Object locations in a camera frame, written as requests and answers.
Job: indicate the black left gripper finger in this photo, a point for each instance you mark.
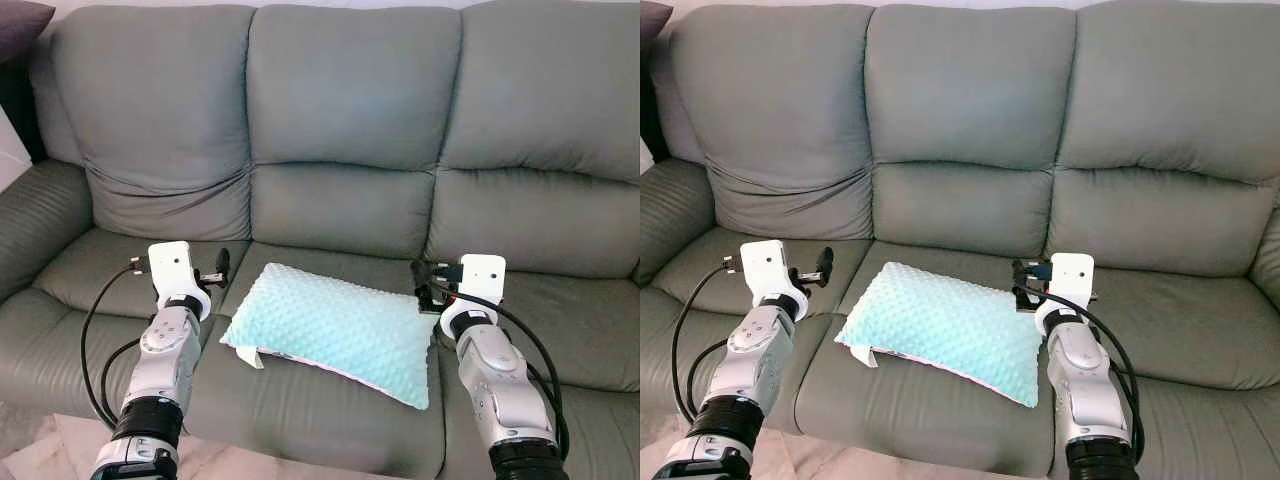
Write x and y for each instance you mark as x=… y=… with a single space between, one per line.
x=222 y=262
x=826 y=262

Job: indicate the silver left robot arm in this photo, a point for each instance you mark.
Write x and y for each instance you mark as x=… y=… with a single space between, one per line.
x=755 y=355
x=165 y=360

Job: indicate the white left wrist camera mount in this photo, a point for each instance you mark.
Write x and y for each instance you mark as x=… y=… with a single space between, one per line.
x=762 y=265
x=170 y=265

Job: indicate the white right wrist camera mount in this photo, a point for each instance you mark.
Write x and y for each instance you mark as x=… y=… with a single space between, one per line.
x=1072 y=275
x=482 y=275

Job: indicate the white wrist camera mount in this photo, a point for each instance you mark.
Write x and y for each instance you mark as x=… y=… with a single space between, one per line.
x=762 y=265
x=170 y=265
x=482 y=275
x=1072 y=275

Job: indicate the dark purple cushion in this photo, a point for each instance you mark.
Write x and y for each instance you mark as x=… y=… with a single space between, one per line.
x=652 y=20
x=20 y=25

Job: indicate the grey-green leather sofa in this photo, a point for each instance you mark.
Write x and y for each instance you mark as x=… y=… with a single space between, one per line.
x=960 y=100
x=350 y=100

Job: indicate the mint dotted pillow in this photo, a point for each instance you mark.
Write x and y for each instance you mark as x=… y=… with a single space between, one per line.
x=940 y=325
x=330 y=325

